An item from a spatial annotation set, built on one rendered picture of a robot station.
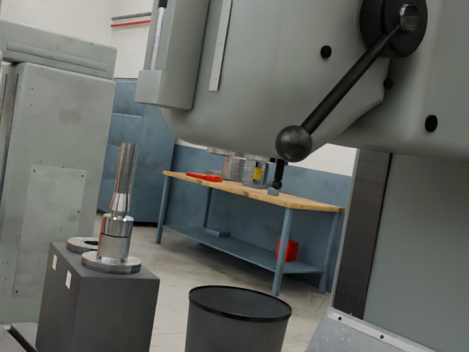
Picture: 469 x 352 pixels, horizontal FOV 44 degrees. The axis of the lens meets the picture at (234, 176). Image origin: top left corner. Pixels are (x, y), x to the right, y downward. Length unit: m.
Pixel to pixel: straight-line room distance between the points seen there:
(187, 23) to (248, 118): 0.10
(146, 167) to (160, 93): 7.40
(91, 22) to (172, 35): 9.96
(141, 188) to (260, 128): 7.41
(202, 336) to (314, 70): 2.10
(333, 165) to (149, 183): 2.91
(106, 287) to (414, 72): 0.51
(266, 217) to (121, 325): 5.85
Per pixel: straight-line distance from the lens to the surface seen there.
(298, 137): 0.45
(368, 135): 0.63
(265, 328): 2.50
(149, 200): 8.01
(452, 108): 0.65
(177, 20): 0.52
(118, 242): 0.88
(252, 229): 6.85
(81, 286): 0.84
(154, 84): 0.51
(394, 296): 0.93
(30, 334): 1.15
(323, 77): 0.52
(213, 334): 2.51
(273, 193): 5.74
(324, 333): 0.99
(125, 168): 0.87
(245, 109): 0.50
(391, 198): 0.93
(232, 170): 0.58
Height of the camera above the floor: 1.32
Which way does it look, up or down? 3 degrees down
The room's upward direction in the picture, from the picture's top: 9 degrees clockwise
